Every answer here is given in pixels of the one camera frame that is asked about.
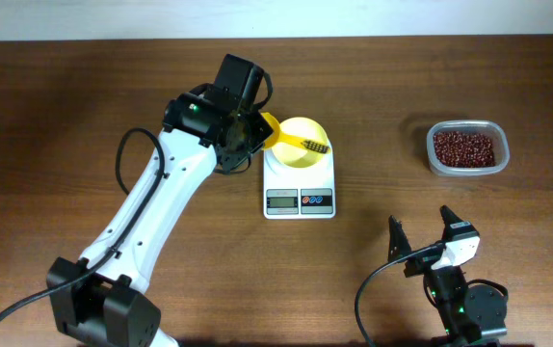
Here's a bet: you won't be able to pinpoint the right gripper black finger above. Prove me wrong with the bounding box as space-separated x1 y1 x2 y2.
439 205 474 242
387 215 412 262

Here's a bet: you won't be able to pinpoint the yellow plastic measuring scoop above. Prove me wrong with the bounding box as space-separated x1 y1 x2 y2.
261 113 331 154

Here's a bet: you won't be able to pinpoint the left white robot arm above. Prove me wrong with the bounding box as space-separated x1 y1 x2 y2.
46 54 273 346

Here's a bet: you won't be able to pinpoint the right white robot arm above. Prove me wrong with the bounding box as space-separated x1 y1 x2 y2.
388 205 509 346

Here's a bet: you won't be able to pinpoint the pale yellow plastic bowl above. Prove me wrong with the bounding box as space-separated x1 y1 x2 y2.
271 117 329 169

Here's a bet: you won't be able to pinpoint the white digital kitchen scale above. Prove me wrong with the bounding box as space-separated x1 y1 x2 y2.
263 149 336 220

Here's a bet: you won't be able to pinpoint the red adzuki beans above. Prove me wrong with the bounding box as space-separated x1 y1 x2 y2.
433 131 496 169

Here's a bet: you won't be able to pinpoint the clear plastic food container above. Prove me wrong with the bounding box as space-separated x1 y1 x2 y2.
426 120 510 176

